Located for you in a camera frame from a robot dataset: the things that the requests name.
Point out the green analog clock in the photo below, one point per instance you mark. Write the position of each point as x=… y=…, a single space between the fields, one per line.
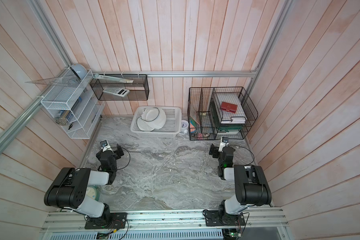
x=93 y=192

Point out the aluminium front rail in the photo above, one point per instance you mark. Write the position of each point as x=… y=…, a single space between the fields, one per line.
x=168 y=220

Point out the clear triangle ruler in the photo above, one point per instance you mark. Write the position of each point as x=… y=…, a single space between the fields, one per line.
x=65 y=81

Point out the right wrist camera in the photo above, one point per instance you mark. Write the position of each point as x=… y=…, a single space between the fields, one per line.
x=224 y=143

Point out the black wire desk organizer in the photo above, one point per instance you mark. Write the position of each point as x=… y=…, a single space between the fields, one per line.
x=216 y=112

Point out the white perforated plastic basket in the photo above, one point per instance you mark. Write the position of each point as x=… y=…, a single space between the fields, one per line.
x=171 y=128

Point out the metal roll on shelf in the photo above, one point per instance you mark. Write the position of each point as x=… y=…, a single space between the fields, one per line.
x=63 y=117

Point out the red wallet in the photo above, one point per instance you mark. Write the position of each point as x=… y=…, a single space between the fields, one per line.
x=228 y=107

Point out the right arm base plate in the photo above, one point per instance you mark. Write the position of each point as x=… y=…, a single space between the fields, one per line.
x=216 y=218

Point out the grey round speaker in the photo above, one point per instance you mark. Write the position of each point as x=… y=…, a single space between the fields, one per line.
x=79 y=70

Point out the horizontal aluminium wall rail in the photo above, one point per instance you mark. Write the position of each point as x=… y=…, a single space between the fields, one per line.
x=183 y=74

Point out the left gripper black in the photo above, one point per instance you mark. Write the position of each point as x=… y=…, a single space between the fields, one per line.
x=116 y=153

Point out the colourful folders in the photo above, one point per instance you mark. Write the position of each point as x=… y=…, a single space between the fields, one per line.
x=195 y=123

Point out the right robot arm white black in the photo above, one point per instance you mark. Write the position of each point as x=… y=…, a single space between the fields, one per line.
x=251 y=188

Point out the small white cup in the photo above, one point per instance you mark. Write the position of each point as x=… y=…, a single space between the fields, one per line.
x=184 y=127

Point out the white calculator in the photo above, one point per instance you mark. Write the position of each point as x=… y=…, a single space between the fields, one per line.
x=116 y=91

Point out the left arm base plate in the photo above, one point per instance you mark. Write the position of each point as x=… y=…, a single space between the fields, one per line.
x=112 y=221

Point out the white notebook stack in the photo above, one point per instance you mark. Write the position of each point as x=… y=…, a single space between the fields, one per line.
x=229 y=118

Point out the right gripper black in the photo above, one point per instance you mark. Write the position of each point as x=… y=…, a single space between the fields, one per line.
x=216 y=149

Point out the white wire wall shelf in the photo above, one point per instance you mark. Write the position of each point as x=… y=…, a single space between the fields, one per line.
x=83 y=103

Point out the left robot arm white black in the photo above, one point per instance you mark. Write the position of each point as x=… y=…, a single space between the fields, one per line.
x=68 y=190

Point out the black wire wall basket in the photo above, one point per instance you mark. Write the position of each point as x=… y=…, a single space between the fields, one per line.
x=137 y=84

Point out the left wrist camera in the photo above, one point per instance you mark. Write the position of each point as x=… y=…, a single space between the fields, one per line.
x=105 y=146

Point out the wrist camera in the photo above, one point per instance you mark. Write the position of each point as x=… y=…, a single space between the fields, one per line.
x=105 y=146
x=224 y=143

